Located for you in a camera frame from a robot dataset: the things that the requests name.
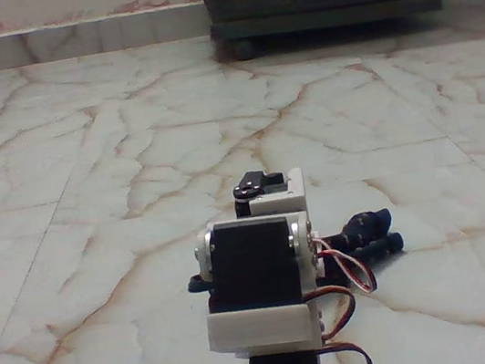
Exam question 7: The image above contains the dark blue small object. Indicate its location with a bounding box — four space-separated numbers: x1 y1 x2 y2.
320 204 409 281

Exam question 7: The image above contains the red and white servo cable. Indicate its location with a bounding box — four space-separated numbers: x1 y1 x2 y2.
309 227 379 303

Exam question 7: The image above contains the brown red orange servo cable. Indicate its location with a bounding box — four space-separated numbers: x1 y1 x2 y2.
301 280 377 364

